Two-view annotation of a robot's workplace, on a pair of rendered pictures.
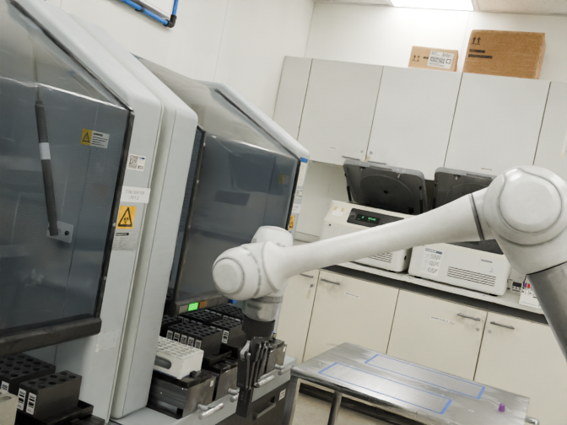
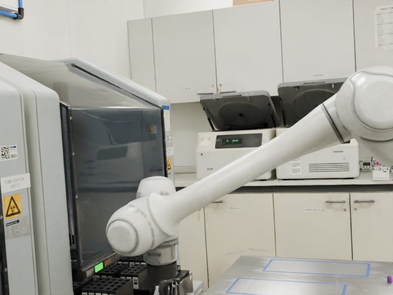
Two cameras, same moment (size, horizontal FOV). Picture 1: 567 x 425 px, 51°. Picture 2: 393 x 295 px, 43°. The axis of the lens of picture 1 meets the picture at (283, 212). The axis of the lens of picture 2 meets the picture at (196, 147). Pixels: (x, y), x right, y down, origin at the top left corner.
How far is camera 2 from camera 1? 0.14 m
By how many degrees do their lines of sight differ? 4
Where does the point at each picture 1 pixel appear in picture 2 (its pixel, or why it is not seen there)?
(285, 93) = (136, 52)
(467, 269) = (324, 162)
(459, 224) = (319, 134)
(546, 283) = not seen: outside the picture
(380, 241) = (252, 167)
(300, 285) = not seen: hidden behind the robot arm
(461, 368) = (340, 245)
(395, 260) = not seen: hidden behind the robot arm
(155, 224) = (43, 204)
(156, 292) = (61, 265)
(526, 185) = (374, 86)
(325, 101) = (171, 51)
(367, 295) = (247, 205)
